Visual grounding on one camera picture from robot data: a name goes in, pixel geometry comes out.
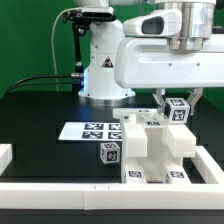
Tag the white marker cube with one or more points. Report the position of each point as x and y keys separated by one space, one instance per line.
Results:
x=176 y=110
x=109 y=152

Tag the white left fence bar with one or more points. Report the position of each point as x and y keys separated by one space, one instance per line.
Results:
x=5 y=156

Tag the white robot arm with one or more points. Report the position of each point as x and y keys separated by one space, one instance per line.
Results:
x=99 y=77

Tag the white marker cube front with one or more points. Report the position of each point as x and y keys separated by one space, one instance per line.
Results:
x=109 y=152

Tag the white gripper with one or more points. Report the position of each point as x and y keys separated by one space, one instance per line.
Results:
x=145 y=59

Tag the white chair seat part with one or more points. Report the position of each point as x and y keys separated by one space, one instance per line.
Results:
x=154 y=169

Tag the white paper marker sheet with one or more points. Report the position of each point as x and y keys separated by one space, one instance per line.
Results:
x=90 y=131

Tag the black camera on stand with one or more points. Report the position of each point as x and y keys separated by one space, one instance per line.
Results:
x=81 y=19

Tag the white front fence bar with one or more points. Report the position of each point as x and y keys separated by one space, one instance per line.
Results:
x=111 y=196

